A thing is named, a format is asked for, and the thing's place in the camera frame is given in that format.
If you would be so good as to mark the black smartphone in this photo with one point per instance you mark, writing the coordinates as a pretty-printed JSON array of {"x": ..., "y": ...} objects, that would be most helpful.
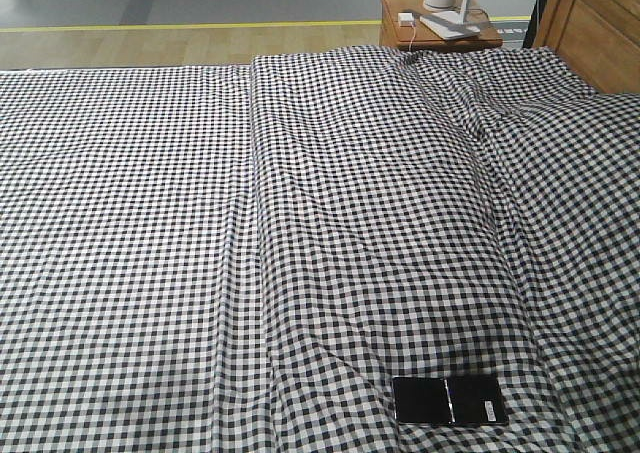
[{"x": 470, "y": 400}]

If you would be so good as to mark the white charger adapter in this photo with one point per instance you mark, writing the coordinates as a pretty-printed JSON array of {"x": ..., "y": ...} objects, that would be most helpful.
[{"x": 405, "y": 19}]

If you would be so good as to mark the black white checkered bedsheet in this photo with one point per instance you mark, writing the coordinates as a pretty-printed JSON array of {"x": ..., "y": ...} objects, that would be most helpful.
[{"x": 242, "y": 258}]

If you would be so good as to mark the wooden headboard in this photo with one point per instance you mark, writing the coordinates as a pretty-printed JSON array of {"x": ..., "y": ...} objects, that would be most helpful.
[{"x": 598, "y": 39}]

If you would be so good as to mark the white desk lamp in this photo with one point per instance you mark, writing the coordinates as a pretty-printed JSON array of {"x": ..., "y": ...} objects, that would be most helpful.
[{"x": 451, "y": 24}]

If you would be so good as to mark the wooden nightstand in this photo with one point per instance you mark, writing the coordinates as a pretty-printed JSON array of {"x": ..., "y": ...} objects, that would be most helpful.
[{"x": 419, "y": 37}]

